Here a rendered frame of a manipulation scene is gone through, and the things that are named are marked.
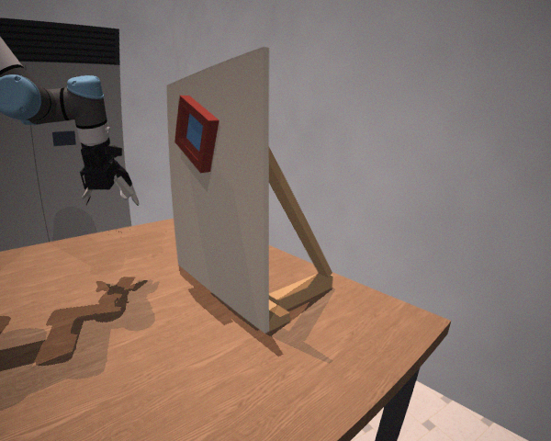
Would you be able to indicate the beige board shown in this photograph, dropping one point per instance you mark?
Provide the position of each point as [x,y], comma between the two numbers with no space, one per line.
[221,218]

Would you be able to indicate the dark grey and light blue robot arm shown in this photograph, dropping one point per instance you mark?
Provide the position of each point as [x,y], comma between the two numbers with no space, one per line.
[83,98]

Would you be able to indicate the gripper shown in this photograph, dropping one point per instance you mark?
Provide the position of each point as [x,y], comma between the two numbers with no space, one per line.
[96,178]

